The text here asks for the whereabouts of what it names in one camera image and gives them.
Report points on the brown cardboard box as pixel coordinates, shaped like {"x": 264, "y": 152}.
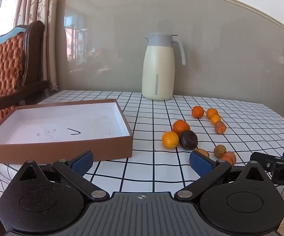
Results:
{"x": 58, "y": 123}

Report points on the large orange mandarin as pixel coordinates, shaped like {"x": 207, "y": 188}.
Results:
{"x": 181, "y": 126}

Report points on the beige curtain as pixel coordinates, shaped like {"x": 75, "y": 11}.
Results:
{"x": 41, "y": 17}

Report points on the dark purple passion fruit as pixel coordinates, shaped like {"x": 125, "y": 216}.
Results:
{"x": 188, "y": 140}

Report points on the yellow-orange citrus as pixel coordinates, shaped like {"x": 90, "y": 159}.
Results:
{"x": 170, "y": 139}

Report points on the cream thermos jug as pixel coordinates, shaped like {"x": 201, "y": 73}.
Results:
{"x": 156, "y": 73}

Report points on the white checked tablecloth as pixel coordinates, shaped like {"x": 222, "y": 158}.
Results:
{"x": 156, "y": 118}

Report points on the brown-green round fruit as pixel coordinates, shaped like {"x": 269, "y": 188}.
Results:
{"x": 219, "y": 150}

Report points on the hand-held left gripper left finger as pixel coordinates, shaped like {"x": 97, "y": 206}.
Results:
{"x": 83, "y": 162}

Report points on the small yellow-orange mandarin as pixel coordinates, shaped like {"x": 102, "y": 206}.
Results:
{"x": 215, "y": 119}

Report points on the reddish wrinkled fruit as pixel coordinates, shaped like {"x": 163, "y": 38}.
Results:
{"x": 229, "y": 157}
{"x": 203, "y": 152}
{"x": 220, "y": 127}

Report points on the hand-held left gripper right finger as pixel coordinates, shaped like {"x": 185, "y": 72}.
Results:
{"x": 201, "y": 162}

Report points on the wooden sofa orange cushion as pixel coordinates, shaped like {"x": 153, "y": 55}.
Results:
{"x": 4, "y": 66}

